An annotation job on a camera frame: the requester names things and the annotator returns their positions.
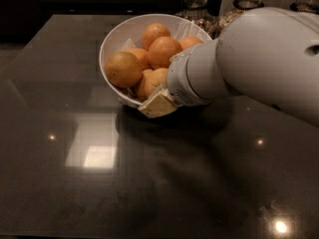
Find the white bowl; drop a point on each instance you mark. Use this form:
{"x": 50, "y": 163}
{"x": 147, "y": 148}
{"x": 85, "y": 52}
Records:
{"x": 126, "y": 96}

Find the right back orange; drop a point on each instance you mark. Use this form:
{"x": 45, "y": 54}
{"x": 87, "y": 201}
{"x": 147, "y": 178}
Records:
{"x": 190, "y": 41}

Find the lower hidden orange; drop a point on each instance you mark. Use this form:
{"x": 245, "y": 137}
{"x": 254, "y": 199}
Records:
{"x": 139, "y": 88}

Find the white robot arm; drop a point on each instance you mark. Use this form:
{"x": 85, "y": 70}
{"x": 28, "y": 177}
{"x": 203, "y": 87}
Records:
{"x": 268, "y": 54}

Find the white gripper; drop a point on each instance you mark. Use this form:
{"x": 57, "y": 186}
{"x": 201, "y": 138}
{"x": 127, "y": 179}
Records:
{"x": 176, "y": 79}

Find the white paper bowl liner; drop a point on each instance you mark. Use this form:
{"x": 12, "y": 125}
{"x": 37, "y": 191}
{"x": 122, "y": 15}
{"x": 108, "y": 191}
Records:
{"x": 128, "y": 35}

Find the front centre orange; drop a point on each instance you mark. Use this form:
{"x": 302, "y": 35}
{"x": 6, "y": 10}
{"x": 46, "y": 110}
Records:
{"x": 154, "y": 79}

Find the left orange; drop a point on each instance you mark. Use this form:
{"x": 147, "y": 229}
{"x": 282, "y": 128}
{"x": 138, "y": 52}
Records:
{"x": 123, "y": 69}

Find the middle glass cereal jar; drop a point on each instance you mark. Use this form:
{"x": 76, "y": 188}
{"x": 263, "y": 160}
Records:
{"x": 234, "y": 8}

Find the top centre orange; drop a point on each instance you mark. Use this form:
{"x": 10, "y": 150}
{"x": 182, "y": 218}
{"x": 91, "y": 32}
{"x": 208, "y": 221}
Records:
{"x": 161, "y": 50}

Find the left glass cereal jar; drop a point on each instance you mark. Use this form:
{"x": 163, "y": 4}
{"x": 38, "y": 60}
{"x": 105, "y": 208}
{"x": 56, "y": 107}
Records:
{"x": 196, "y": 11}

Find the small middle-left orange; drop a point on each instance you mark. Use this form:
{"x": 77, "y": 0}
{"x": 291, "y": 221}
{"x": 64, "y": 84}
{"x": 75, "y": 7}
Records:
{"x": 142, "y": 55}

